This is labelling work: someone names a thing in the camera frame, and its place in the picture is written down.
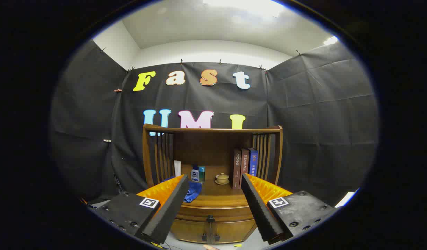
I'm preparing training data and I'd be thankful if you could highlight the black backdrop cloth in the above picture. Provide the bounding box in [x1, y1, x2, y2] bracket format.
[50, 39, 379, 209]

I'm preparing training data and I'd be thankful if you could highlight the blue book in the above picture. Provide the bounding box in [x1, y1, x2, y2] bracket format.
[249, 148, 258, 177]

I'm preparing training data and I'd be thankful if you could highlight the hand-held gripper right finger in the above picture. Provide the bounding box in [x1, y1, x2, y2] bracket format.
[241, 173, 339, 245]

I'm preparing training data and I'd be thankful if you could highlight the wooden cabinet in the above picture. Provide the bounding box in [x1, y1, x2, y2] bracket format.
[142, 124, 283, 244]

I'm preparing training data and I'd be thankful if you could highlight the wooden cabinet door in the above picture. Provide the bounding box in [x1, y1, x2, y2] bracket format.
[170, 219, 211, 243]
[211, 219, 257, 243]

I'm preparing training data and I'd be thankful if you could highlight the wooden countertop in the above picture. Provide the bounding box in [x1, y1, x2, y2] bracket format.
[180, 175, 250, 209]

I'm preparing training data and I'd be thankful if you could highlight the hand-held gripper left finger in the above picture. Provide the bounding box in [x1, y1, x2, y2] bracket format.
[89, 174, 189, 245]

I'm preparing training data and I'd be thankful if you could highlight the dark brown book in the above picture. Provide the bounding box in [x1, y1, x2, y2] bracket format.
[233, 149, 242, 190]

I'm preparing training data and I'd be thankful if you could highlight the wooden drawer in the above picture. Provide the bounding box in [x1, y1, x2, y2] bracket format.
[177, 205, 259, 223]

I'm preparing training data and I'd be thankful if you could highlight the blue towel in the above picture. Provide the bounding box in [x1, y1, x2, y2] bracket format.
[161, 176, 202, 203]

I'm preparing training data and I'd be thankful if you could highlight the reddish brown book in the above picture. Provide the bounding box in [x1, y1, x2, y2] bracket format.
[240, 148, 250, 177]

